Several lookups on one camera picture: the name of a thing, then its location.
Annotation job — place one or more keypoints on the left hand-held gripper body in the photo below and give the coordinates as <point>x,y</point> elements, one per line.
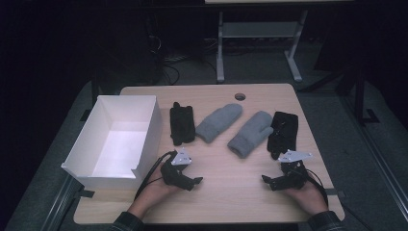
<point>174,171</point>

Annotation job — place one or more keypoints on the grey metal desk frame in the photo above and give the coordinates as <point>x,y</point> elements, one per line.
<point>260,30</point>

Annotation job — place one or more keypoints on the white box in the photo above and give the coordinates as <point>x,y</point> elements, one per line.
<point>122,144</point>

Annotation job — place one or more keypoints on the grey tape strip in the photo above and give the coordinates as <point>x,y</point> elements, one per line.
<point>333,193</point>

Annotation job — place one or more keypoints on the metal floor rail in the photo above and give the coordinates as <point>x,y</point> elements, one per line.
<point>59,205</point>
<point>378,166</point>

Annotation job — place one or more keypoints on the black glove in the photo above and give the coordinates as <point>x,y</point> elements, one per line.
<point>285,130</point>
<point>182,125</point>

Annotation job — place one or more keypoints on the person's right hand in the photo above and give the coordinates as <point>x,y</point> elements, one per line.
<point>306,195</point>

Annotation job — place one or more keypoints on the grey mitten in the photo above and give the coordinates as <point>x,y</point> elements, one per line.
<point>250,134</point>
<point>218,122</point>

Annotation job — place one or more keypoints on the person's left hand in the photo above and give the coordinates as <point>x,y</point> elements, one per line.
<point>154,192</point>

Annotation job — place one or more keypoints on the black floor bracket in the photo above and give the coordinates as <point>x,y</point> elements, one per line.
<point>370,117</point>

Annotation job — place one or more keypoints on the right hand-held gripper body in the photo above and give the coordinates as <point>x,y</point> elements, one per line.
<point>292,170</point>

